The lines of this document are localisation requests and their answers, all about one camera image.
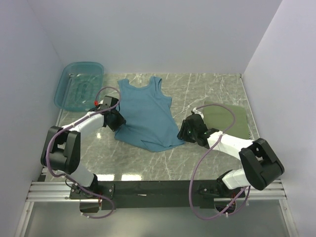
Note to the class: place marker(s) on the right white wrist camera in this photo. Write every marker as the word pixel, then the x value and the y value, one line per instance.
pixel 196 111

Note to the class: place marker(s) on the olive green tank top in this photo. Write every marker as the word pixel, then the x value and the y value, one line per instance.
pixel 220 118

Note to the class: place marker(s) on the blue tank top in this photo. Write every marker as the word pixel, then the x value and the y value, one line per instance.
pixel 149 122

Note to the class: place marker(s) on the aluminium extrusion frame rail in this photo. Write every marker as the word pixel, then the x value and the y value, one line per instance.
pixel 49 212

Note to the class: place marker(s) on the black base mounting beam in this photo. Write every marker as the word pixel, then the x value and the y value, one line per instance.
pixel 151 194

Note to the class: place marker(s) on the teal plastic laundry basket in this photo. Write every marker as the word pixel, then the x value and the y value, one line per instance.
pixel 78 86

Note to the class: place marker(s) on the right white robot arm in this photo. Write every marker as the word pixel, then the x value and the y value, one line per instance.
pixel 260 164

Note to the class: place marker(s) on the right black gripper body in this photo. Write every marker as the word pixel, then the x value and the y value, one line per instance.
pixel 191 136

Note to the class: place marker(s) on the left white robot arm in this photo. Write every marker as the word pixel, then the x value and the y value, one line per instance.
pixel 61 151

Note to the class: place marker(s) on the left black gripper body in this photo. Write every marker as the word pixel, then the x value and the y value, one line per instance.
pixel 117 120

